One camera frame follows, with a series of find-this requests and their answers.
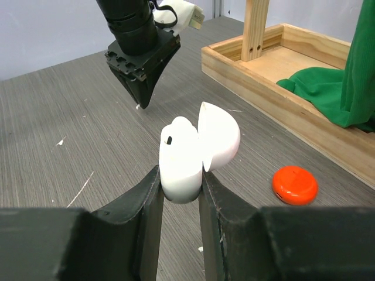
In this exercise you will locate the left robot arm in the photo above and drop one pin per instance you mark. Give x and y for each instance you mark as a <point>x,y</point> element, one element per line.
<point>126,15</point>

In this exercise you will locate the wooden clothes rack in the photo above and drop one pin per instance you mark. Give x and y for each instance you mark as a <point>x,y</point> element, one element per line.
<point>250,66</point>

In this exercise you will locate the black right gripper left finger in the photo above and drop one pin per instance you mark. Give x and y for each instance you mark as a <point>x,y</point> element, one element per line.
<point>119,241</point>

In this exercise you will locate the green shirt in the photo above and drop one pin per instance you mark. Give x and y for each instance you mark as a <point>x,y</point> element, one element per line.
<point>345,97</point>

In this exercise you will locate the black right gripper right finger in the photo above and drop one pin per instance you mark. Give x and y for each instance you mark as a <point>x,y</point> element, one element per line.
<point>237,243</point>

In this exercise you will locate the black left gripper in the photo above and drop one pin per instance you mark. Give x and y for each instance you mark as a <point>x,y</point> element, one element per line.
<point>138,58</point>

